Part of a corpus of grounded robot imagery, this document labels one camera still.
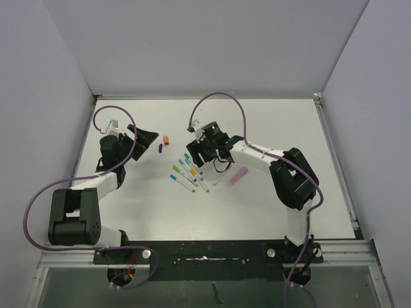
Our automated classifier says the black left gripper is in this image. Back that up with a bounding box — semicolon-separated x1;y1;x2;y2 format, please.
117;125;158;166

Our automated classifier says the orange highlighter cap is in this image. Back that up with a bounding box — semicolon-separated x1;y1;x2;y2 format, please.
163;135;170;146

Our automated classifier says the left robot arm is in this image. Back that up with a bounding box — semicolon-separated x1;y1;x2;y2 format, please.
48;124;159;264

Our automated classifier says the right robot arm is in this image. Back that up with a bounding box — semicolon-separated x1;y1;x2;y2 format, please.
186;120;319;262

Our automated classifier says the pink cap pen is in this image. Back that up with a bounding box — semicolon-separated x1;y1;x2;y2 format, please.
213;171;227;186

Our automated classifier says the yellow cap pen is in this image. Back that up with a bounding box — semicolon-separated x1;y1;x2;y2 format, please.
190;169;209;193

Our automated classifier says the teal cap pen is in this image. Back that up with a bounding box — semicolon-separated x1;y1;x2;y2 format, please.
179;159;197;181

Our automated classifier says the light green cap pen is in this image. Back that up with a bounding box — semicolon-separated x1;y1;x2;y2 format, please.
172;165;198;187

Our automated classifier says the light blue cap pen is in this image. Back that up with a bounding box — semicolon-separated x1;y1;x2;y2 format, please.
170;175;195;193

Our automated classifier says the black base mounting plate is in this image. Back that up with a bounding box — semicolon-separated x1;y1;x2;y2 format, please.
93;239;324;286

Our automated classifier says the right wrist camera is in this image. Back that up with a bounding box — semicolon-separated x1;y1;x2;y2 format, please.
187;119;206;142

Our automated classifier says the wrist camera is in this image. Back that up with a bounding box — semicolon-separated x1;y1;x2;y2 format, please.
100;119;119;137
187;119;206;142

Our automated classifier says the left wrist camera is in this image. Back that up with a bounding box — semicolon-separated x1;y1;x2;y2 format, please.
100;119;119;137

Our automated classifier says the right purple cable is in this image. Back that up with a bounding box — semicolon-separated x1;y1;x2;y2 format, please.
189;92;324;308

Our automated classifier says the purple cable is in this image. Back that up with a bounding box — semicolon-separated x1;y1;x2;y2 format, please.
22;105;160;291
189;92;324;308

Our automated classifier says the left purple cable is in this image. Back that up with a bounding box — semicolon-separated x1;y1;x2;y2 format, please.
22;105;160;291

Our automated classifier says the right side aluminium rail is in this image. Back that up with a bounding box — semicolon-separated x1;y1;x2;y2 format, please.
313;92;360;232

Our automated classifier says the aluminium frame rail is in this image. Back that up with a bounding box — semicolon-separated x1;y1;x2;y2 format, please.
26;240;394;307

